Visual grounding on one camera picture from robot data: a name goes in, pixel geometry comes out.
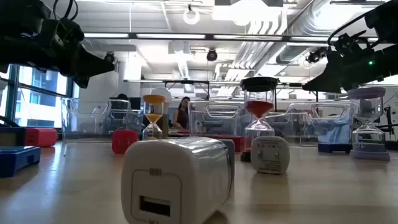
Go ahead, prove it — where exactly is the brass lamp with white bulb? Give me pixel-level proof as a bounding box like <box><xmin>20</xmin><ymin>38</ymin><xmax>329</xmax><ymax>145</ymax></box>
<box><xmin>151</xmin><ymin>86</ymin><xmax>173</xmax><ymax>138</ymax></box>

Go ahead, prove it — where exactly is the small pink-red wall charger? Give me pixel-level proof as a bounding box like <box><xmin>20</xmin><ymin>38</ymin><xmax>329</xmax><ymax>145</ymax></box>
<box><xmin>111</xmin><ymin>129</ymin><xmax>139</xmax><ymax>156</ymax></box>

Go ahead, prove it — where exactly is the black-capped red sand hourglass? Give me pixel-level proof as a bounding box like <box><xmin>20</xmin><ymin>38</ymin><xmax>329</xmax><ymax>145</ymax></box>
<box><xmin>239</xmin><ymin>77</ymin><xmax>280</xmax><ymax>162</ymax></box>

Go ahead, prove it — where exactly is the black overhead rail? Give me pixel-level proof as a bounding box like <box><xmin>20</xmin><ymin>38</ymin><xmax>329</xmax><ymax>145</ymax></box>
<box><xmin>123</xmin><ymin>79</ymin><xmax>398</xmax><ymax>90</ymax></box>

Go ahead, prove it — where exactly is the black aluminium table frame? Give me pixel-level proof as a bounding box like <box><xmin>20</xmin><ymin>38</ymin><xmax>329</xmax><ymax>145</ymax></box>
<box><xmin>0</xmin><ymin>114</ymin><xmax>20</xmax><ymax>128</ymax></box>

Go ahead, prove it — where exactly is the indigo blue rectangular block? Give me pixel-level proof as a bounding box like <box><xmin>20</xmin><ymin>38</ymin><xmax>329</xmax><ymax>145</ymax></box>
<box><xmin>317</xmin><ymin>142</ymin><xmax>354</xmax><ymax>154</ymax></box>

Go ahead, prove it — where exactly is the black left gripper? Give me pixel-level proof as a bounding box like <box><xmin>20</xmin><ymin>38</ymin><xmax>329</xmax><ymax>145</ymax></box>
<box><xmin>36</xmin><ymin>36</ymin><xmax>116</xmax><ymax>90</ymax></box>

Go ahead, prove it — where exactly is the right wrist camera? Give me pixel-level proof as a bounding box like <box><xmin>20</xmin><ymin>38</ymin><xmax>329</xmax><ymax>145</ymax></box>
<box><xmin>334</xmin><ymin>30</ymin><xmax>368</xmax><ymax>54</ymax></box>

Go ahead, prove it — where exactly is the red rectangular box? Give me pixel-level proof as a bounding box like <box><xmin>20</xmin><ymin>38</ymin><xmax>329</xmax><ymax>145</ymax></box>
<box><xmin>24</xmin><ymin>128</ymin><xmax>58</xmax><ymax>148</ymax></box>

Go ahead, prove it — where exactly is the window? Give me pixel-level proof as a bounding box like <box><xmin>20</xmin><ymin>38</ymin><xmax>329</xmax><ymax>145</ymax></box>
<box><xmin>0</xmin><ymin>63</ymin><xmax>80</xmax><ymax>129</ymax></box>

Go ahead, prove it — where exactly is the person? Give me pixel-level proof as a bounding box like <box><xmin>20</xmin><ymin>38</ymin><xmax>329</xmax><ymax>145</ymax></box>
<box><xmin>173</xmin><ymin>96</ymin><xmax>191</xmax><ymax>130</ymax></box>

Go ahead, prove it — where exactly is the blue box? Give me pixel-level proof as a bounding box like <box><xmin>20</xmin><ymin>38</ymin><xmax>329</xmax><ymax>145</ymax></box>
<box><xmin>0</xmin><ymin>146</ymin><xmax>42</xmax><ymax>179</ymax></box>

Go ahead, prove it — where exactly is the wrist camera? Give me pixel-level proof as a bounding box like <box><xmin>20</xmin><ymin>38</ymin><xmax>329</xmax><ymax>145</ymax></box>
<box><xmin>46</xmin><ymin>17</ymin><xmax>85</xmax><ymax>44</ymax></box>
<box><xmin>334</xmin><ymin>30</ymin><xmax>368</xmax><ymax>54</ymax></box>

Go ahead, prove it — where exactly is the white ring light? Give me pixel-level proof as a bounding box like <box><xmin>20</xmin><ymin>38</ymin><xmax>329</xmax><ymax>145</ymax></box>
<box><xmin>182</xmin><ymin>4</ymin><xmax>201</xmax><ymax>26</ymax></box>

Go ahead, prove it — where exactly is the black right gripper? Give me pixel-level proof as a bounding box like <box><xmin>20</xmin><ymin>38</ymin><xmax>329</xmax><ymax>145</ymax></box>
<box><xmin>301</xmin><ymin>45</ymin><xmax>379</xmax><ymax>94</ymax></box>

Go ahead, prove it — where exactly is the orange sand hourglass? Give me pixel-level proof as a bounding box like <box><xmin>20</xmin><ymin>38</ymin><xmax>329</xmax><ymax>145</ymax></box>
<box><xmin>142</xmin><ymin>94</ymin><xmax>167</xmax><ymax>141</ymax></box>

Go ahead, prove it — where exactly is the long ceiling light strip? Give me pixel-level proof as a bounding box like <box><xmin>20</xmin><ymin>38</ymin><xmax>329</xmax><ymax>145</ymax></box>
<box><xmin>83</xmin><ymin>32</ymin><xmax>398</xmax><ymax>44</ymax></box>

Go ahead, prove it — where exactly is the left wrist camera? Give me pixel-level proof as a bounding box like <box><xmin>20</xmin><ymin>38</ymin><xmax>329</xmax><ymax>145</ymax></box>
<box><xmin>46</xmin><ymin>17</ymin><xmax>85</xmax><ymax>44</ymax></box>

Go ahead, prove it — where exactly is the white USB wall charger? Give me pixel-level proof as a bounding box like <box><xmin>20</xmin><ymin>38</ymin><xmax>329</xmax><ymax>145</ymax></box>
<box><xmin>120</xmin><ymin>136</ymin><xmax>234</xmax><ymax>224</ymax></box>

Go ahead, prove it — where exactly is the lavender hourglass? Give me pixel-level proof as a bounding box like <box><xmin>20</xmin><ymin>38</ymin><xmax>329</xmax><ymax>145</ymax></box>
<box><xmin>347</xmin><ymin>86</ymin><xmax>391</xmax><ymax>162</ymax></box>

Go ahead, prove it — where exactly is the silver ventilation duct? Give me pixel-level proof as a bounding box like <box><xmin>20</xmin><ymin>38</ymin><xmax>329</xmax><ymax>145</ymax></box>
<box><xmin>275</xmin><ymin>0</ymin><xmax>371</xmax><ymax>65</ymax></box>

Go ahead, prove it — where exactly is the small white plug adapter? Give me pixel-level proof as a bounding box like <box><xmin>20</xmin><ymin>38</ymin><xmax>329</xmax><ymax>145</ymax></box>
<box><xmin>250</xmin><ymin>135</ymin><xmax>290</xmax><ymax>175</ymax></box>

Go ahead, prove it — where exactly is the clear plastic bin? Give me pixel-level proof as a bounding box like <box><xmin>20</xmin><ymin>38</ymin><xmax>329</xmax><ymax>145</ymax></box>
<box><xmin>60</xmin><ymin>96</ymin><xmax>144</xmax><ymax>143</ymax></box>
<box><xmin>264</xmin><ymin>101</ymin><xmax>356</xmax><ymax>147</ymax></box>
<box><xmin>187</xmin><ymin>100</ymin><xmax>246</xmax><ymax>139</ymax></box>

